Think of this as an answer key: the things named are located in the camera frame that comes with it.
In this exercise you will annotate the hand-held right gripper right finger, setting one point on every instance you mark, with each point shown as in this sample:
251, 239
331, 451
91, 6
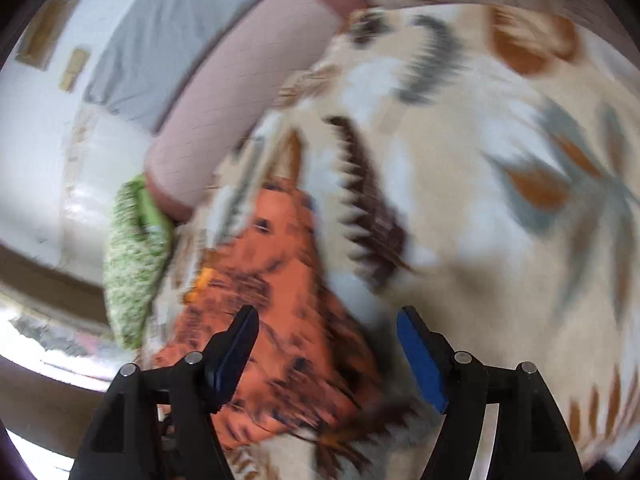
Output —
422, 360

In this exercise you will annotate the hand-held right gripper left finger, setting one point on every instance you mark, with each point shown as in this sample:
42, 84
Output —
235, 355

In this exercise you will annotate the orange floral shirt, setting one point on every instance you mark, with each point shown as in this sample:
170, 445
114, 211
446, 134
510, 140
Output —
280, 285

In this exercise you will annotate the green checked pillow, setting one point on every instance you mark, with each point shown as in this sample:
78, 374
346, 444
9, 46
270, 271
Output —
130, 270

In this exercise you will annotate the leaf print blanket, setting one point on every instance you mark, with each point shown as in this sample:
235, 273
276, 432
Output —
475, 185

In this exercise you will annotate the patterned glass window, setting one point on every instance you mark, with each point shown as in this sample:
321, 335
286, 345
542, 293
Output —
50, 340

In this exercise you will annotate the pink bolster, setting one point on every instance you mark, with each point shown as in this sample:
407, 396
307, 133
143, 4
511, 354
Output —
225, 110

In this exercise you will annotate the grey pillow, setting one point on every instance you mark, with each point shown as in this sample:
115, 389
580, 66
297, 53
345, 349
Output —
175, 25

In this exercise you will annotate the small tan wall plaque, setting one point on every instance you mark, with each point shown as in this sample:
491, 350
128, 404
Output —
75, 69

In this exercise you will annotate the large tan wall plaque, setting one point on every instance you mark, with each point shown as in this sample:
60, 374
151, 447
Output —
47, 27

